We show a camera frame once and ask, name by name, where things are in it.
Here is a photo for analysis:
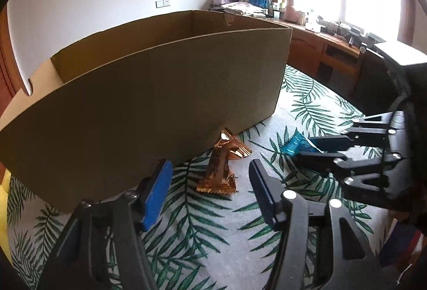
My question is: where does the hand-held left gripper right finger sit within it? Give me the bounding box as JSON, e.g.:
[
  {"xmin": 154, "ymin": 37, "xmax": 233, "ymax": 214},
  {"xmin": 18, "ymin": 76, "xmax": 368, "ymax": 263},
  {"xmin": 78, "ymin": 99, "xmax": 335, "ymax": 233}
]
[{"xmin": 248, "ymin": 159, "xmax": 382, "ymax": 290}]

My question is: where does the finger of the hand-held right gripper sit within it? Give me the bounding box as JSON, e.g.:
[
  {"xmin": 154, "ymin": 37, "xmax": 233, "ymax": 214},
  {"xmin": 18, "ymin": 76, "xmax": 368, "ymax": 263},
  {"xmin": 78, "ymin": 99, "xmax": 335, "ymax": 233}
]
[
  {"xmin": 294, "ymin": 150, "xmax": 407, "ymax": 201},
  {"xmin": 309, "ymin": 111, "xmax": 397, "ymax": 153}
]

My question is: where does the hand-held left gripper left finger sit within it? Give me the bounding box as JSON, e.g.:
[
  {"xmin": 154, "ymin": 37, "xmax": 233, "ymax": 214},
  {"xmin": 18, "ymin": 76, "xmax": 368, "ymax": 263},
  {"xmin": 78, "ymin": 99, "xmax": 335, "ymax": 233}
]
[{"xmin": 37, "ymin": 159, "xmax": 174, "ymax": 290}]

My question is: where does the blue candy wrapper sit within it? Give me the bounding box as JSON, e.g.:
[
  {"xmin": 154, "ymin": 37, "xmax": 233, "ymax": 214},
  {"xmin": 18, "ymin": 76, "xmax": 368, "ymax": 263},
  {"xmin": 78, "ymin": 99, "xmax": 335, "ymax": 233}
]
[{"xmin": 282, "ymin": 130, "xmax": 324, "ymax": 157}]

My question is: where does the copper foil candy wrapper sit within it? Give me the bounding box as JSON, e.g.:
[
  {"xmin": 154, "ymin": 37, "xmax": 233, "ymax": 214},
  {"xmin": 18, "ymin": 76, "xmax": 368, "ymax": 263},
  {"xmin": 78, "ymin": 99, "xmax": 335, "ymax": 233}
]
[{"xmin": 195, "ymin": 128, "xmax": 253, "ymax": 196}]

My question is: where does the cardboard box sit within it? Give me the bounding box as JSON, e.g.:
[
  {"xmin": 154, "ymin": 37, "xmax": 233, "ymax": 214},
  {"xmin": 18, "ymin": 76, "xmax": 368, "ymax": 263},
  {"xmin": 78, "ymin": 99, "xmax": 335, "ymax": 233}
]
[{"xmin": 0, "ymin": 10, "xmax": 293, "ymax": 214}]

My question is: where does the leaf print blanket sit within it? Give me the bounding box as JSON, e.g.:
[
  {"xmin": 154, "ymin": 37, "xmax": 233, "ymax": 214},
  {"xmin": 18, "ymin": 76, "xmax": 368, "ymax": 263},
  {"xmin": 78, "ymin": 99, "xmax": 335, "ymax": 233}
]
[{"xmin": 7, "ymin": 65, "xmax": 404, "ymax": 290}]

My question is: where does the wooden cabinet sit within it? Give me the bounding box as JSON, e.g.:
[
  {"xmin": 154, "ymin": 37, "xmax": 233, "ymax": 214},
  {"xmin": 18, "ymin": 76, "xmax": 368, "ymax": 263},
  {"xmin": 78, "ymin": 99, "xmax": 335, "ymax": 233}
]
[{"xmin": 286, "ymin": 18, "xmax": 379, "ymax": 92}]

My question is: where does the pink kettle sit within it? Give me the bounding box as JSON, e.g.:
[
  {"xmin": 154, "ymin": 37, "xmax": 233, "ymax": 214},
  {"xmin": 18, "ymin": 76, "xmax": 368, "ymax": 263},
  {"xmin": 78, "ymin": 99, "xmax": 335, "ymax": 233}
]
[{"xmin": 283, "ymin": 0, "xmax": 299, "ymax": 22}]

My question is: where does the stack of papers on cabinet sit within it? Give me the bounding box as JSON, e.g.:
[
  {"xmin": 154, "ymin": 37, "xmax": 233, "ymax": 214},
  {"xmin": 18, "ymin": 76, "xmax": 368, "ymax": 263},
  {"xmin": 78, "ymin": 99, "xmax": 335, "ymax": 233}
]
[{"xmin": 221, "ymin": 1, "xmax": 265, "ymax": 18}]

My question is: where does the stack of boxes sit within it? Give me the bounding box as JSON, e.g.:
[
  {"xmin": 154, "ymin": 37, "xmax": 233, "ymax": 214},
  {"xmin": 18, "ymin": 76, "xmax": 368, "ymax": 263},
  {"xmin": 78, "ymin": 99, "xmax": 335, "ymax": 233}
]
[{"xmin": 209, "ymin": 0, "xmax": 234, "ymax": 12}]

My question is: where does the wooden wardrobe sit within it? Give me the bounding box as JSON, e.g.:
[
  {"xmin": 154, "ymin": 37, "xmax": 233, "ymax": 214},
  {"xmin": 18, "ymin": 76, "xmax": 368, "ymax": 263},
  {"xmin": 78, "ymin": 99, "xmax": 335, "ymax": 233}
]
[{"xmin": 0, "ymin": 6, "xmax": 26, "ymax": 117}]

